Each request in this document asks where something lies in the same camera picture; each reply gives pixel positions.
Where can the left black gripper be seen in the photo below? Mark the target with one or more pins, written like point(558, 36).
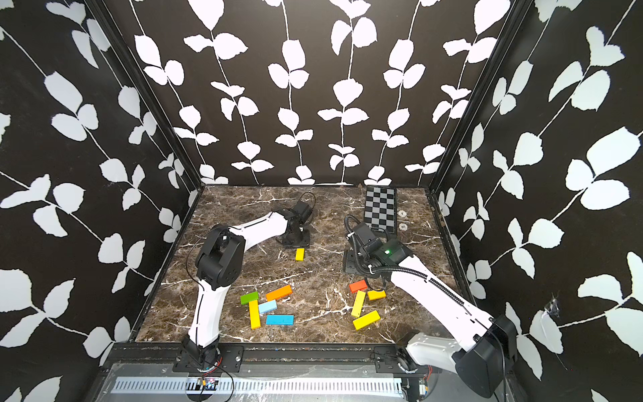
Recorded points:
point(304, 244)

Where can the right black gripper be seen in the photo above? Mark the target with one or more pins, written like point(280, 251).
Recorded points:
point(350, 257)

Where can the orange block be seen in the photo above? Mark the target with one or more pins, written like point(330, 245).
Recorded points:
point(279, 293)

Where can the light blue block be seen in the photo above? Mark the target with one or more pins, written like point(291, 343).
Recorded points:
point(267, 307)

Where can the green block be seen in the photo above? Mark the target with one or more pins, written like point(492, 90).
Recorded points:
point(249, 297)

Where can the long yellow block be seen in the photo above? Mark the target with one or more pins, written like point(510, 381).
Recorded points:
point(254, 314)

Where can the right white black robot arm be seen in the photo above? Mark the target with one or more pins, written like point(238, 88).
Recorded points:
point(481, 349)

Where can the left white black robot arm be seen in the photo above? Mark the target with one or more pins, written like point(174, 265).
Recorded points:
point(219, 264)

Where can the red block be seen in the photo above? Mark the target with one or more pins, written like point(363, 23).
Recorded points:
point(358, 286)

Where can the black white checkerboard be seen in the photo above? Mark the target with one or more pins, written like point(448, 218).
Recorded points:
point(380, 210)

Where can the small yellow block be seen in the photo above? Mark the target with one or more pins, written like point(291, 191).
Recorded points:
point(376, 295)

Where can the cyan block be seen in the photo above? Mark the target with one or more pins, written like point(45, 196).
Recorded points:
point(280, 320)

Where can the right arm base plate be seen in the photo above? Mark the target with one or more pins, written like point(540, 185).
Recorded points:
point(388, 359)

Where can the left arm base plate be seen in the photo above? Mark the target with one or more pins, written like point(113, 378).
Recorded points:
point(228, 356)

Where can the white slotted cable duct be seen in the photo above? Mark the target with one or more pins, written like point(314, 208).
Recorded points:
point(388, 387)

